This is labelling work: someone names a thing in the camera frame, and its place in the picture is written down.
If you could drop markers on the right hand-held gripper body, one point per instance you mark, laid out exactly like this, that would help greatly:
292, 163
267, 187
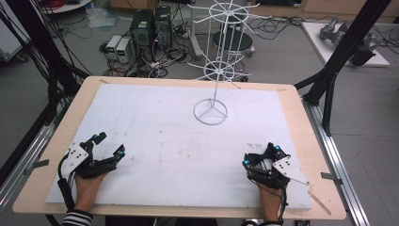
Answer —
284, 168

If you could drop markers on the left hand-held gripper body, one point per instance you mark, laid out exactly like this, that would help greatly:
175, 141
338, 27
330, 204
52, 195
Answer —
76, 156

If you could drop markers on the person's right hand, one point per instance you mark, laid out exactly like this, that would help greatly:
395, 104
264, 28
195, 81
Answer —
269, 201

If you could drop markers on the person's left hand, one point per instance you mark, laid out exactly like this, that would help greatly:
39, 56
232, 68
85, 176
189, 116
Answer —
87, 191

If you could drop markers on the wooden table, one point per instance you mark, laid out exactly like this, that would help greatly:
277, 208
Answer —
313, 150

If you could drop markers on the thin wooden stick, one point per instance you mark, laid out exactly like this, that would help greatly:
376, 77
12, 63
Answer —
320, 203

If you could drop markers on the white foam mat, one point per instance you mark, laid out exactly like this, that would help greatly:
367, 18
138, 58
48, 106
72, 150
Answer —
175, 147

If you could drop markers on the white bench power supply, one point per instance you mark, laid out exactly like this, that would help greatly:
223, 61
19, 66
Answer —
123, 50
113, 45

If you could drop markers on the white floor board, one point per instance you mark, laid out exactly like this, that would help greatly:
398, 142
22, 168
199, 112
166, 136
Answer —
326, 47

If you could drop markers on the black computer tower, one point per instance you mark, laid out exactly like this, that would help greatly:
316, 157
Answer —
163, 26
141, 31

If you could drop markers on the black round stool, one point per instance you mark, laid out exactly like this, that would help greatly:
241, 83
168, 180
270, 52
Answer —
240, 39

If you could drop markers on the clear plastic bag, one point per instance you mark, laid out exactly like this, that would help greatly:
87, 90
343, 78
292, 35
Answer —
102, 17

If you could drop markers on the white metal stand leg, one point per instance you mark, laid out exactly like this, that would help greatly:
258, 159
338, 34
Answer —
196, 40

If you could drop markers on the round white table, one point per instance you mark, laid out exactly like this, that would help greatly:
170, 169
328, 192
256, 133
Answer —
67, 6

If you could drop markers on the grey metal bracket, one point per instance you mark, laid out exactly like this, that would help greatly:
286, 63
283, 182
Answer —
37, 165
331, 177

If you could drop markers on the aluminium rail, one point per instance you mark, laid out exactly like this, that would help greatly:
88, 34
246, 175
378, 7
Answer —
19, 169
342, 175

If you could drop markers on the black metal frame post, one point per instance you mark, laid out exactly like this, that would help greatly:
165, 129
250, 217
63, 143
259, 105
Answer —
40, 47
348, 47

